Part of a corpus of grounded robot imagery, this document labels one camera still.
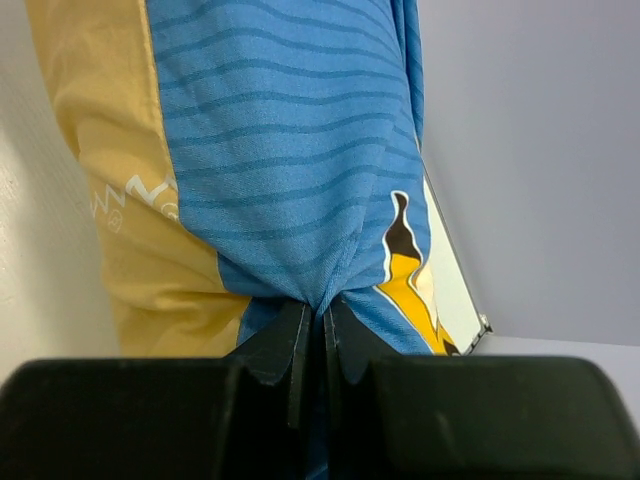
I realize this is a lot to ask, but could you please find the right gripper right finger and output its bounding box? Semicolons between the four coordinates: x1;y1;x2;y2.
323;300;639;479

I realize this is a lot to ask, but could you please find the blue yellow Pikachu pillowcase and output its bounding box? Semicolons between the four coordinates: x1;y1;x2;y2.
24;0;464;359

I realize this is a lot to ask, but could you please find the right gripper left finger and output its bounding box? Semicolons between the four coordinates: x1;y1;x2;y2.
1;302;312;479

